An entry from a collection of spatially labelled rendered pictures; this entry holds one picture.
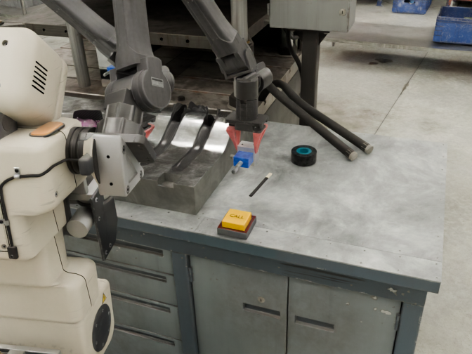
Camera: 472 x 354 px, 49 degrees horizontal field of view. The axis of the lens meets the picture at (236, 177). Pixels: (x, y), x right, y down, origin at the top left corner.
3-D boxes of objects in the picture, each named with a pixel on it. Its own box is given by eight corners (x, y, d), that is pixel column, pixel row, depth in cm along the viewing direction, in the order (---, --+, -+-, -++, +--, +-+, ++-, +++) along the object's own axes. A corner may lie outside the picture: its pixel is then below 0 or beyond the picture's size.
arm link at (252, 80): (231, 76, 129) (252, 79, 127) (244, 68, 134) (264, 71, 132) (232, 102, 132) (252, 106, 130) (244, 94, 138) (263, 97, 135)
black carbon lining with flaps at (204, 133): (183, 178, 143) (180, 148, 138) (132, 170, 148) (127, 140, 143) (228, 126, 171) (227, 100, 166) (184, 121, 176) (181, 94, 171)
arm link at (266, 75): (215, 59, 130) (244, 50, 125) (237, 48, 139) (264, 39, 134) (232, 104, 134) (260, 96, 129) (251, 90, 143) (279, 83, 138)
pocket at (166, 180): (175, 195, 139) (174, 183, 137) (157, 192, 141) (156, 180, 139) (182, 187, 143) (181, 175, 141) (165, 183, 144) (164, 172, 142)
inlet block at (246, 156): (242, 182, 133) (242, 164, 130) (224, 179, 135) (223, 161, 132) (258, 160, 144) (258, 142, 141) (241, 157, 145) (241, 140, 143)
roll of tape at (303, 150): (300, 152, 169) (300, 142, 167) (321, 159, 164) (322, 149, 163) (286, 161, 164) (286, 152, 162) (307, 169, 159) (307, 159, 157)
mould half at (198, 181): (196, 215, 140) (192, 172, 133) (112, 199, 148) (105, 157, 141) (254, 135, 180) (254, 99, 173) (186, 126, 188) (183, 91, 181)
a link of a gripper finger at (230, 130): (234, 143, 145) (234, 112, 140) (258, 147, 142) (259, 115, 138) (225, 154, 139) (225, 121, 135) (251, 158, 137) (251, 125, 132)
